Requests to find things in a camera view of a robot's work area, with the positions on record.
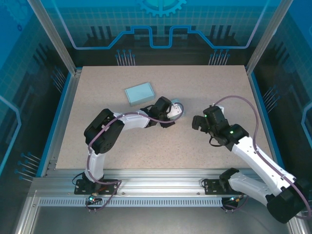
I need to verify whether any light blue paper box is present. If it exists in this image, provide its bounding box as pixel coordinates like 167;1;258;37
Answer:
170;97;186;118
124;82;156;107

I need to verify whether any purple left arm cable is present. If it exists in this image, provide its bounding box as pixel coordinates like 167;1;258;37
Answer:
86;102;184;213

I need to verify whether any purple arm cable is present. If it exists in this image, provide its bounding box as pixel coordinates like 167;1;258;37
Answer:
86;102;184;213
213;96;312;219

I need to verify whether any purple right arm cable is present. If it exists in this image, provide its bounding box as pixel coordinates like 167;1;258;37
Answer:
213;96;312;219

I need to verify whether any wide aluminium frame rail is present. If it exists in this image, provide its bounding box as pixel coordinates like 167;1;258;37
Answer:
29;168;293;198

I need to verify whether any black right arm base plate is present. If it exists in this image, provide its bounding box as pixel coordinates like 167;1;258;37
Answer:
203;178;252;195

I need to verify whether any slotted aluminium cable duct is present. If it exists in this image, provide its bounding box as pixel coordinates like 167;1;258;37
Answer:
39;197;224;208

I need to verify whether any narrow aluminium frame rail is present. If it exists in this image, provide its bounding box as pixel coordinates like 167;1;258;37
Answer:
40;69;82;177

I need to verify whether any aluminium frame post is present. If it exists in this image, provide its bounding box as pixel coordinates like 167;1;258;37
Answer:
26;0;82;76
245;0;294;75

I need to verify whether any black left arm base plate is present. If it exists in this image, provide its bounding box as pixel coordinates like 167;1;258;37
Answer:
74;178;120;195

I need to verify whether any aluminium enclosure frame rail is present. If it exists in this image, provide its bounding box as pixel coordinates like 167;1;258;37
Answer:
14;192;41;234
282;195;309;234

